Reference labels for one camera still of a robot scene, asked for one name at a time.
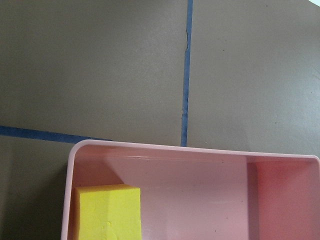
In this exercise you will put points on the pink plastic bin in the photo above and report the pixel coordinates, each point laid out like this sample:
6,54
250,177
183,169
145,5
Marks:
203,194

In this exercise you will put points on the yellow foam block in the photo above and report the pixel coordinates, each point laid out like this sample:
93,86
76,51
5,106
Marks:
107,212

